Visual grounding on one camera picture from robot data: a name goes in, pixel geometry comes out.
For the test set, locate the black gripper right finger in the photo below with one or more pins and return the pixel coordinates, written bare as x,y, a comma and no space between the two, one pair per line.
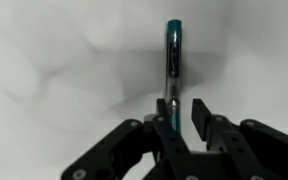
257,150

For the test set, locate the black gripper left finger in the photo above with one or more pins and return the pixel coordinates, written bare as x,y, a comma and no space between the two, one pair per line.
134,150

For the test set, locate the teal marker pen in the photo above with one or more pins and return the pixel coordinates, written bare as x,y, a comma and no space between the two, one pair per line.
174,50

